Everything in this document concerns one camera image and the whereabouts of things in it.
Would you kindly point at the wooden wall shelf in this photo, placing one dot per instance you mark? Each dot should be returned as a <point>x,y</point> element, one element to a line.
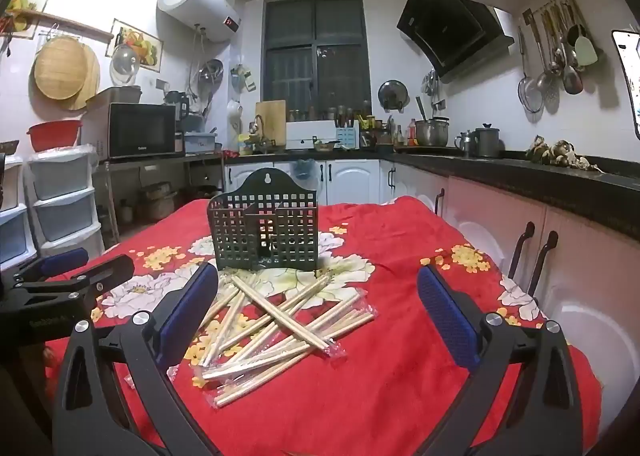
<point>65,23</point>

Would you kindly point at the lidded steel cooking pot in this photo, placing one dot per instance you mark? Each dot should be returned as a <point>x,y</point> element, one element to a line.
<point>442,132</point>

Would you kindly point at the black electric kettle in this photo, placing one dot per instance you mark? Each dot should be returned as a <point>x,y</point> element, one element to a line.
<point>175,103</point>

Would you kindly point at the black kitchen countertop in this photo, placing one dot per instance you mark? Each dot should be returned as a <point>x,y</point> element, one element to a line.
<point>550,181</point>

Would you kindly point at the brown clay pot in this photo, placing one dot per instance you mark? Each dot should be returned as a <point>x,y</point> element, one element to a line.
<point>157,201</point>

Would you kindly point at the glass pot lid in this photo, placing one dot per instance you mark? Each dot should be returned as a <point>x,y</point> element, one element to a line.
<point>125,63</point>

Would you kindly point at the red plastic basin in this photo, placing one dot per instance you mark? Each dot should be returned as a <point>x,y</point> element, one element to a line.
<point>54,133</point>

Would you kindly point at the pink lower cabinets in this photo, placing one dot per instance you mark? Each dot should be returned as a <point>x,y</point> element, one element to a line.
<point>500,236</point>

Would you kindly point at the black range hood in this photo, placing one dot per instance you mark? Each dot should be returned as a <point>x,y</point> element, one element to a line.
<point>445,31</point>

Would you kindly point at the round wooden board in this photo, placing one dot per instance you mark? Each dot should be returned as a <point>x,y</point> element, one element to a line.
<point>94,81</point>

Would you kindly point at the condiment bottles cluster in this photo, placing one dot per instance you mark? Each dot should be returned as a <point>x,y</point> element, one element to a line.
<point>405,133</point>

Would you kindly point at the white storage box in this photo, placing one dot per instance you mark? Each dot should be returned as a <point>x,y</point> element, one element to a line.
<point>310,133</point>

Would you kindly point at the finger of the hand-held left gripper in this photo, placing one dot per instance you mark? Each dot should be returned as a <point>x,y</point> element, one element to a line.
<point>65,260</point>
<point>110,268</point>

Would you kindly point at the small steel kettle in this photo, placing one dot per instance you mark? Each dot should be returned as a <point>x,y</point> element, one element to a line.
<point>465,141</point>

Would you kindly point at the wooden cutting board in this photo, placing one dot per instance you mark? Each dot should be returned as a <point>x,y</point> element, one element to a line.
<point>272,121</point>

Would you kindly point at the blue plastic container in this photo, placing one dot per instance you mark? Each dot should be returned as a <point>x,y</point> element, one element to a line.
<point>200,142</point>

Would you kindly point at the row of hanging cooking utensils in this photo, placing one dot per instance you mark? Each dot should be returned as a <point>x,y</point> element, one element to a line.
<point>570,76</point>

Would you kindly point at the row of spice jars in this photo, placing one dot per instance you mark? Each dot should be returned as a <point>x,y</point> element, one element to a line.
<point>320,113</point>

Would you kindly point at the metal shelf table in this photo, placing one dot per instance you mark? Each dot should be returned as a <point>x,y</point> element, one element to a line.
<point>150,163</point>

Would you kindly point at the hanging steel bowl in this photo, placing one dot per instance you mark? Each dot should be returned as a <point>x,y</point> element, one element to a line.
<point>212,71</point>

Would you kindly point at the white water heater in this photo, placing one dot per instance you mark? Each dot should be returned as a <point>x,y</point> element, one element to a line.
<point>195,6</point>

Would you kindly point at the open steel pot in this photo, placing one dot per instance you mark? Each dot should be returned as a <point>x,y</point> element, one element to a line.
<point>424,135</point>

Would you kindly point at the blue plastic bag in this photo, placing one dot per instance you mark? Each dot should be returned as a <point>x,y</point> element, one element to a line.
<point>302,168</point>

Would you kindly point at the white lower cabinets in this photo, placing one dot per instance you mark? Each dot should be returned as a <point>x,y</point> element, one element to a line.
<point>350,181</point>

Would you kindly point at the black perforated utensil holder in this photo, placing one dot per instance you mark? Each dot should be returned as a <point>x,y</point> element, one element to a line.
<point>240,236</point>

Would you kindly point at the round bamboo tray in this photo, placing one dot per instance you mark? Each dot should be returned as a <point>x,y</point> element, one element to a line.
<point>60,68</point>

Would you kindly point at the brown dried food pile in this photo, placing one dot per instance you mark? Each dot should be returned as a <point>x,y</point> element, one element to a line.
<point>555,153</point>

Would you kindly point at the dark hanging pot lid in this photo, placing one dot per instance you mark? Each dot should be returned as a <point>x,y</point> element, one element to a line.
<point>392,93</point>

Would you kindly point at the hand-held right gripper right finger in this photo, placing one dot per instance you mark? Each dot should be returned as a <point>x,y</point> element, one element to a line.
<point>445,316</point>

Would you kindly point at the black microwave oven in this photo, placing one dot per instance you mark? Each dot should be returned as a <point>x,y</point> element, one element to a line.
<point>140,131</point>

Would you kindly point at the pile of chopsticks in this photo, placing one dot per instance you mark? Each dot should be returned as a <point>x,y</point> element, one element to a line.
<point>280,331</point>

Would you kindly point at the lidded steel canister pot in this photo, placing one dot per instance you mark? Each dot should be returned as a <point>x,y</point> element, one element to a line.
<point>487,141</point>

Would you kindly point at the white knife holder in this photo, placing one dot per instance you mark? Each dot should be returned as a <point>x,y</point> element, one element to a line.
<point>345,135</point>

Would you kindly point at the red floral blanket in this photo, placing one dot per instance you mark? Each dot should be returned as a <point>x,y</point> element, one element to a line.
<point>400,386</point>

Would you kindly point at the dark barred window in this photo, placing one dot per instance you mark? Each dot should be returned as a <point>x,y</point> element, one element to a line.
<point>315,51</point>

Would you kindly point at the white plastic drawer unit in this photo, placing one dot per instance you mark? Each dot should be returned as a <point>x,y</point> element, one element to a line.
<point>12,226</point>
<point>62,201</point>

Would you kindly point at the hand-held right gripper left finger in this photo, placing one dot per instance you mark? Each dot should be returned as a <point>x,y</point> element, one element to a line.
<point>192,316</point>

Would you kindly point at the fruit wall picture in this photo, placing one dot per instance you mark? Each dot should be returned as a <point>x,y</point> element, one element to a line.
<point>145,46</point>
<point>25,6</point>

